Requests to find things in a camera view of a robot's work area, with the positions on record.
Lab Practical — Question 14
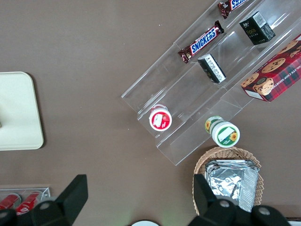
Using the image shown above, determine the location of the white rectangular tray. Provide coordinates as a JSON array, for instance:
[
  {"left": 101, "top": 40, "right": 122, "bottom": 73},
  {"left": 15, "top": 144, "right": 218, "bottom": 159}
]
[{"left": 0, "top": 72, "right": 45, "bottom": 151}]

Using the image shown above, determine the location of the small black carton box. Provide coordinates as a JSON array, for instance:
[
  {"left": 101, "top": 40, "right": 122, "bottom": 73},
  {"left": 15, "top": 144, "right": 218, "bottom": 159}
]
[
  {"left": 197, "top": 53, "right": 227, "bottom": 84},
  {"left": 239, "top": 11, "right": 277, "bottom": 46}
]

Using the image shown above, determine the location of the clear acrylic stepped shelf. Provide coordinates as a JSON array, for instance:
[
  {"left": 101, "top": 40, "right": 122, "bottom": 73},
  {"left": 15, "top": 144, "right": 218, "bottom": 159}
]
[{"left": 121, "top": 0, "right": 301, "bottom": 167}]

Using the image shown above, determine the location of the red cola can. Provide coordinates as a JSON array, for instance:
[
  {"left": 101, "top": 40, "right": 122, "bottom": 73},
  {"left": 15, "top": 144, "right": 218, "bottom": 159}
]
[
  {"left": 15, "top": 191, "right": 43, "bottom": 216},
  {"left": 0, "top": 193, "right": 23, "bottom": 210}
]

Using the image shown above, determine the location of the snickers chocolate bar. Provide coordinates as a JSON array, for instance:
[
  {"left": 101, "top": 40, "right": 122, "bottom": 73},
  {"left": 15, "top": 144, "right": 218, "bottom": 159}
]
[
  {"left": 178, "top": 20, "right": 225, "bottom": 64},
  {"left": 217, "top": 0, "right": 248, "bottom": 20}
]

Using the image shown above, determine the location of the clear acrylic can box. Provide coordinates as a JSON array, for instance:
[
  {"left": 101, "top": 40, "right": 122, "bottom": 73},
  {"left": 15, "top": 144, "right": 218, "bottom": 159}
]
[{"left": 0, "top": 187, "right": 51, "bottom": 214}]

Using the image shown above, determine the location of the light tan wicker basket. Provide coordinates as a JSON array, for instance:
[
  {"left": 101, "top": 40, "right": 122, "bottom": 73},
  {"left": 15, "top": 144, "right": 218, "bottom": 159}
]
[{"left": 192, "top": 146, "right": 265, "bottom": 216}]

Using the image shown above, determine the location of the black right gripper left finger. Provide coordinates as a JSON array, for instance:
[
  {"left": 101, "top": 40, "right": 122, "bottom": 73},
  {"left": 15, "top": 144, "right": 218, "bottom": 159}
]
[{"left": 31, "top": 174, "right": 89, "bottom": 226}]

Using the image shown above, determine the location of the green sunflower lid cup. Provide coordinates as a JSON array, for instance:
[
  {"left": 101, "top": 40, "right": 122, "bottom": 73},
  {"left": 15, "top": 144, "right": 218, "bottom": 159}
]
[{"left": 204, "top": 115, "right": 241, "bottom": 149}]

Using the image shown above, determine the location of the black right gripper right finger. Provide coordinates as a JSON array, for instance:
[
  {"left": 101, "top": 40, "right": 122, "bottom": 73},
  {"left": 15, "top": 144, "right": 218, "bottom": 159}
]
[{"left": 188, "top": 173, "right": 250, "bottom": 226}]

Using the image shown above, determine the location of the white round object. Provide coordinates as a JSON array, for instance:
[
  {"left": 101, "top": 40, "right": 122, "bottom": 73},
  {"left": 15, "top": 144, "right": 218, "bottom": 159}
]
[{"left": 131, "top": 219, "right": 158, "bottom": 226}]

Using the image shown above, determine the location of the silver foil packet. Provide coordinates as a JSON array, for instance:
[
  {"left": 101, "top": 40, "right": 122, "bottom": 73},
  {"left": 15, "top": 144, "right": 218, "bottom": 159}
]
[{"left": 205, "top": 159, "right": 260, "bottom": 214}]

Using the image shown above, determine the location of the red tartan cookie box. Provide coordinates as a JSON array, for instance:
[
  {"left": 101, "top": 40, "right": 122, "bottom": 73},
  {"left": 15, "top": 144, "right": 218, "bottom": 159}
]
[{"left": 240, "top": 34, "right": 301, "bottom": 103}]

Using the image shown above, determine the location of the red lid yogurt cup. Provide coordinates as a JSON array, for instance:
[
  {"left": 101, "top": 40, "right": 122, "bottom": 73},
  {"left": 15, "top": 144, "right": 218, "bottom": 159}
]
[{"left": 149, "top": 104, "right": 173, "bottom": 133}]

